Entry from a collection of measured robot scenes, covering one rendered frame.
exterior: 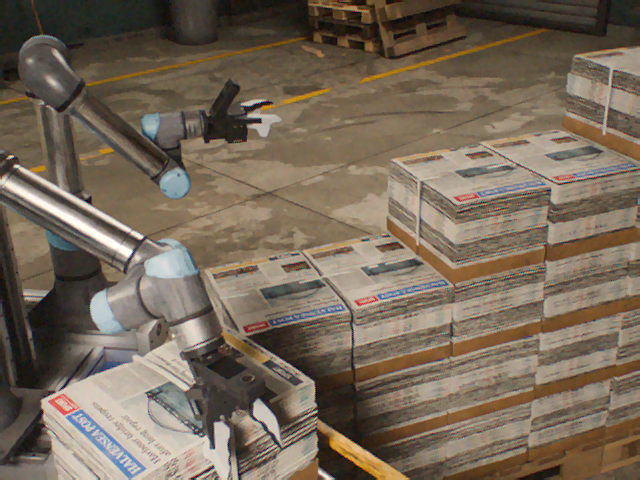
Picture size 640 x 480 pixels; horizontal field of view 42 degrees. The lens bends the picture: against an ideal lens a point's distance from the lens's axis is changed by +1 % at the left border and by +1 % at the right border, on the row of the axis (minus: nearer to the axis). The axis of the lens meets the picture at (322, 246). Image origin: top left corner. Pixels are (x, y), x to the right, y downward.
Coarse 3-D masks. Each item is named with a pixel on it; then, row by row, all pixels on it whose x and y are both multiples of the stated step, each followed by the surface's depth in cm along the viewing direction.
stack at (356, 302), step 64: (320, 256) 234; (384, 256) 233; (576, 256) 230; (256, 320) 203; (320, 320) 204; (384, 320) 213; (448, 320) 221; (512, 320) 230; (384, 384) 221; (448, 384) 229; (512, 384) 240; (320, 448) 221; (384, 448) 230; (448, 448) 240; (512, 448) 251; (576, 448) 265
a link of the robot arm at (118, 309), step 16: (128, 272) 138; (144, 272) 136; (112, 288) 133; (128, 288) 130; (96, 304) 132; (112, 304) 131; (128, 304) 130; (144, 304) 129; (96, 320) 132; (112, 320) 131; (128, 320) 131; (144, 320) 131
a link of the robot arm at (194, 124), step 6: (186, 114) 215; (192, 114) 215; (198, 114) 216; (186, 120) 214; (192, 120) 215; (198, 120) 215; (186, 126) 222; (192, 126) 215; (198, 126) 215; (192, 132) 215; (198, 132) 216; (192, 138) 218
